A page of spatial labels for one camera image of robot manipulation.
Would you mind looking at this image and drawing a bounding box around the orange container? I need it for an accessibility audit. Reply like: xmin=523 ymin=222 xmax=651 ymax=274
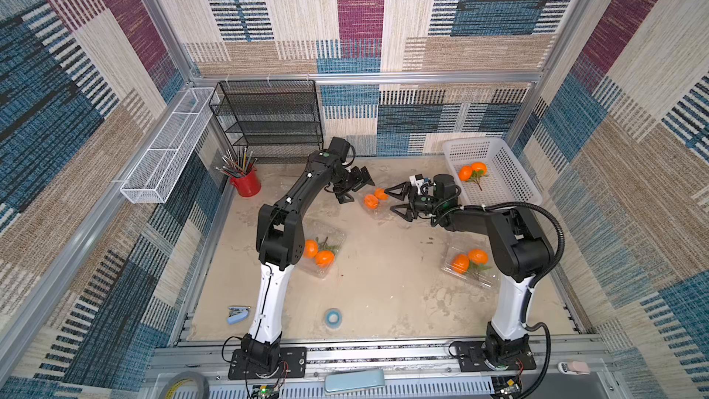
xmin=374 ymin=188 xmax=390 ymax=201
xmin=467 ymin=249 xmax=489 ymax=266
xmin=451 ymin=254 xmax=471 ymax=274
xmin=315 ymin=250 xmax=335 ymax=269
xmin=364 ymin=194 xmax=380 ymax=210
xmin=303 ymin=239 xmax=319 ymax=259

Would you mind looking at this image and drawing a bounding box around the clear clamshell container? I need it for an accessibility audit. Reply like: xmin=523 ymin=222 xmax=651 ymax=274
xmin=354 ymin=185 xmax=399 ymax=222
xmin=441 ymin=241 xmax=500 ymax=289
xmin=297 ymin=220 xmax=347 ymax=279

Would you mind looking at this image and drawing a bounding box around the orange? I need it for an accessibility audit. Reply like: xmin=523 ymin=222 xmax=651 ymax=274
xmin=458 ymin=166 xmax=474 ymax=182
xmin=471 ymin=162 xmax=487 ymax=175

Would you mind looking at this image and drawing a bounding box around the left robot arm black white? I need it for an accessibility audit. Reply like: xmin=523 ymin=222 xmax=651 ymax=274
xmin=239 ymin=137 xmax=374 ymax=374

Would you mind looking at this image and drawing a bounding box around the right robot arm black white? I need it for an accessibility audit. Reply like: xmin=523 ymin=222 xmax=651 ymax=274
xmin=384 ymin=174 xmax=565 ymax=371

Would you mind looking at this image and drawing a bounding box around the white plastic perforated basket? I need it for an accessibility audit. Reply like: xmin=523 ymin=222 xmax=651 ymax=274
xmin=442 ymin=138 xmax=543 ymax=205

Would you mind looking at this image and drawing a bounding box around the red cup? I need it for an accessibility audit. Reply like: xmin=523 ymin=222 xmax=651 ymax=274
xmin=229 ymin=168 xmax=261 ymax=198

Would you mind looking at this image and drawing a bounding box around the blue tape roll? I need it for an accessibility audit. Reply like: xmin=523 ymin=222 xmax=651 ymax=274
xmin=323 ymin=308 xmax=343 ymax=329

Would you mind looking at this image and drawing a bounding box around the blue stapler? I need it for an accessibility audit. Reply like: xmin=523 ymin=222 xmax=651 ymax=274
xmin=226 ymin=306 xmax=251 ymax=325

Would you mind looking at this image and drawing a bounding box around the light blue flat case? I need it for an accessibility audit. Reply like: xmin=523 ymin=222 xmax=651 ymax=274
xmin=324 ymin=369 xmax=385 ymax=395

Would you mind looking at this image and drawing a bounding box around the small pink white object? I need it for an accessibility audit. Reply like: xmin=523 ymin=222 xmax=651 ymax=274
xmin=557 ymin=361 xmax=591 ymax=376

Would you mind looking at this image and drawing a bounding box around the grey tape roll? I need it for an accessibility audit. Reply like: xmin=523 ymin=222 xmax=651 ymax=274
xmin=157 ymin=370 xmax=210 ymax=399

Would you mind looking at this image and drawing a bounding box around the black wire shelf rack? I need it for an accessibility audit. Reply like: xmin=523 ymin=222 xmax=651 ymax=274
xmin=210 ymin=79 xmax=324 ymax=163

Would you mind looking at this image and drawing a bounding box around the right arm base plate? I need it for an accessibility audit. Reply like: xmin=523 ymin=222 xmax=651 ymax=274
xmin=449 ymin=339 xmax=537 ymax=372

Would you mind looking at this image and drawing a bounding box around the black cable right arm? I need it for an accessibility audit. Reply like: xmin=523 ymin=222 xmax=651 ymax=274
xmin=475 ymin=201 xmax=566 ymax=399

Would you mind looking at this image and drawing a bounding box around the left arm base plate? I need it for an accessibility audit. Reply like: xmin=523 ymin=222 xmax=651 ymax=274
xmin=227 ymin=347 xmax=308 ymax=381

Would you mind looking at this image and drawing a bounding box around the white wire mesh wall tray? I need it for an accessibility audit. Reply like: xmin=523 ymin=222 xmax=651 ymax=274
xmin=120 ymin=88 xmax=213 ymax=204

